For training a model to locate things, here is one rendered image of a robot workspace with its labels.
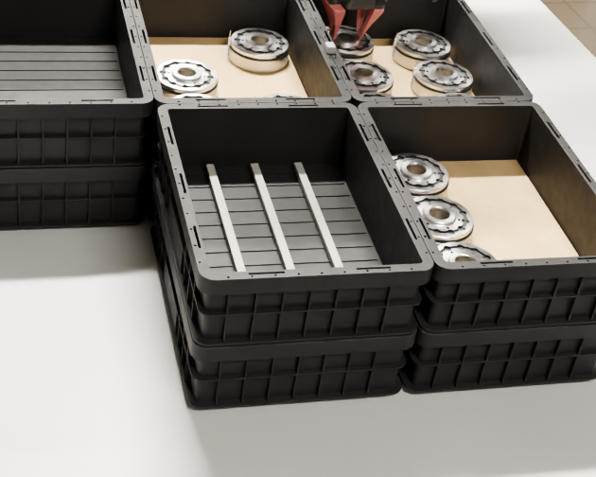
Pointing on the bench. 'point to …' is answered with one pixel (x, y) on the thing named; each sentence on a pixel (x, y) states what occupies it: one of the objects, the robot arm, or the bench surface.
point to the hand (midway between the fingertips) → (345, 34)
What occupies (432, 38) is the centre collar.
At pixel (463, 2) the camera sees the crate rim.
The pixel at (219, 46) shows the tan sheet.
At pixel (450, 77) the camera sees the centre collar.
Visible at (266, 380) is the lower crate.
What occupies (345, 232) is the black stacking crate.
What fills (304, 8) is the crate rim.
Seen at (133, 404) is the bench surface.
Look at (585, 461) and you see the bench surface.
